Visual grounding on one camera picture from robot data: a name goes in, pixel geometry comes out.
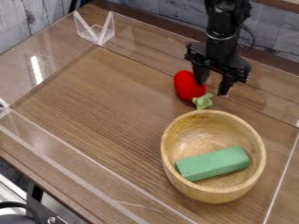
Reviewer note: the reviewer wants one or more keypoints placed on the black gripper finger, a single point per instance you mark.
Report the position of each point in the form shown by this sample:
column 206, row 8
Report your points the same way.
column 202, row 73
column 226, row 84

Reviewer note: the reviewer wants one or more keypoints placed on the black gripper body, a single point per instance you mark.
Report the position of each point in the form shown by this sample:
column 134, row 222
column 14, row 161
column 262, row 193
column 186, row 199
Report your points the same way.
column 219, row 60

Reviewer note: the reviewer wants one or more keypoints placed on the red plush strawberry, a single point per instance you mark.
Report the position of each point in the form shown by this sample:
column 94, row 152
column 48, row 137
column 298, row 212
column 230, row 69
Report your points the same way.
column 190, row 91

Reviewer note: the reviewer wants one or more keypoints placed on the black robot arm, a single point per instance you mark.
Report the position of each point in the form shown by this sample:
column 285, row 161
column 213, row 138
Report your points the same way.
column 227, row 15

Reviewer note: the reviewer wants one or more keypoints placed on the wooden bowl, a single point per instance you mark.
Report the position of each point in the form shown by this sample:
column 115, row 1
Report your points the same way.
column 201, row 132

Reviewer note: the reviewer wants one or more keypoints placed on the green rectangular block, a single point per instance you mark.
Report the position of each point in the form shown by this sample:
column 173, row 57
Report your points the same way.
column 213, row 163

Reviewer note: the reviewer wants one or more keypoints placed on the clear acrylic corner bracket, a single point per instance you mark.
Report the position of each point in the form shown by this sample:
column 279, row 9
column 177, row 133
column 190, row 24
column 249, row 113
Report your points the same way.
column 95, row 33

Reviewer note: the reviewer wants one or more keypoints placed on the black table frame bracket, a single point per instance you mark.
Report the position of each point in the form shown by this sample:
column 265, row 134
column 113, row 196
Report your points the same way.
column 46, row 215

